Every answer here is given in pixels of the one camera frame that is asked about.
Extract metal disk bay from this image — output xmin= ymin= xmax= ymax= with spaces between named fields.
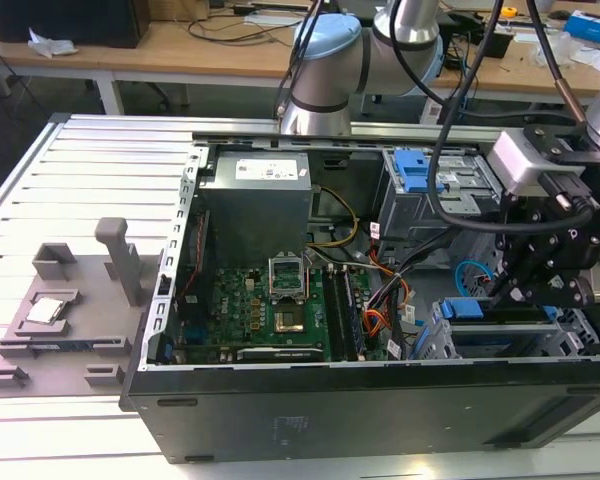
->
xmin=418 ymin=297 xmax=600 ymax=362

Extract blue cardboard box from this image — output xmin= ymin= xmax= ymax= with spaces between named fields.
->
xmin=563 ymin=9 xmax=600 ymax=47

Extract light blue disk wire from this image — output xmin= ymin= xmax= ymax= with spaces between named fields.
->
xmin=453 ymin=258 xmax=497 ymax=302

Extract wooden desk white legs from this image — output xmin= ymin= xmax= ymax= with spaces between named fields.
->
xmin=0 ymin=17 xmax=301 ymax=116

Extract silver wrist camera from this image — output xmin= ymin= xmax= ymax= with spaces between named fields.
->
xmin=486 ymin=129 xmax=587 ymax=197

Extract thick black camera cable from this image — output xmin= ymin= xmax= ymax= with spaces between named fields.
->
xmin=427 ymin=0 xmax=600 ymax=234

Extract small black device box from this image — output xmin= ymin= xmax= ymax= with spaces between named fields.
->
xmin=478 ymin=24 xmax=515 ymax=59

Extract black PC case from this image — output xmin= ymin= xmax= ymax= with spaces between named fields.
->
xmin=117 ymin=130 xmax=600 ymax=466

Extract black arm base cables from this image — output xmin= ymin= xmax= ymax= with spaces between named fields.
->
xmin=273 ymin=0 xmax=326 ymax=121

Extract silver CPU chip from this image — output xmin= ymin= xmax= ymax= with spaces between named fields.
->
xmin=25 ymin=296 xmax=64 ymax=324

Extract grey power supply unit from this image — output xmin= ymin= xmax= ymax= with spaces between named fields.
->
xmin=198 ymin=151 xmax=315 ymax=251

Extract black graphics card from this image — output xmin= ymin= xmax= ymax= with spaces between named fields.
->
xmin=236 ymin=346 xmax=326 ymax=364

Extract black box on desk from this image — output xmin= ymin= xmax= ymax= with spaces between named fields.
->
xmin=0 ymin=0 xmax=150 ymax=49

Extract clear plastic bag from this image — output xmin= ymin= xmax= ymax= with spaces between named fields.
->
xmin=533 ymin=33 xmax=580 ymax=67

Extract CPU socket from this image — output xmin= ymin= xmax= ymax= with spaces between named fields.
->
xmin=267 ymin=255 xmax=307 ymax=302

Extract blue drive carrier handle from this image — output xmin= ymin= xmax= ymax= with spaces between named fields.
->
xmin=392 ymin=148 xmax=447 ymax=195

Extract orange red wire bundle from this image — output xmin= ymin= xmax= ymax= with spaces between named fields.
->
xmin=363 ymin=267 xmax=417 ymax=347

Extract white crumpled plastic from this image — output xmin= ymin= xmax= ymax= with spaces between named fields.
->
xmin=27 ymin=26 xmax=78 ymax=58

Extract yellow black power cable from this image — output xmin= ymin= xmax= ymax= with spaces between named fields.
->
xmin=305 ymin=184 xmax=360 ymax=249

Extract black cable brown sleeve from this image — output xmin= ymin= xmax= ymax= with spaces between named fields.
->
xmin=524 ymin=0 xmax=589 ymax=124

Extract green motherboard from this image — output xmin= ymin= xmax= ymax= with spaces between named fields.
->
xmin=174 ymin=264 xmax=386 ymax=365

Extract grey parts rack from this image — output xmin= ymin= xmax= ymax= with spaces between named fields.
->
xmin=0 ymin=217 xmax=164 ymax=400

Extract wooden desk with clutter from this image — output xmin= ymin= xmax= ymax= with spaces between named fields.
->
xmin=424 ymin=9 xmax=600 ymax=124

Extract hard disk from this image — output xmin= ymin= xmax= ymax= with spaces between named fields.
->
xmin=442 ymin=297 xmax=564 ymax=358

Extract metal drive cage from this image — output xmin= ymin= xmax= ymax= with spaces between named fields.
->
xmin=373 ymin=147 xmax=504 ymax=244

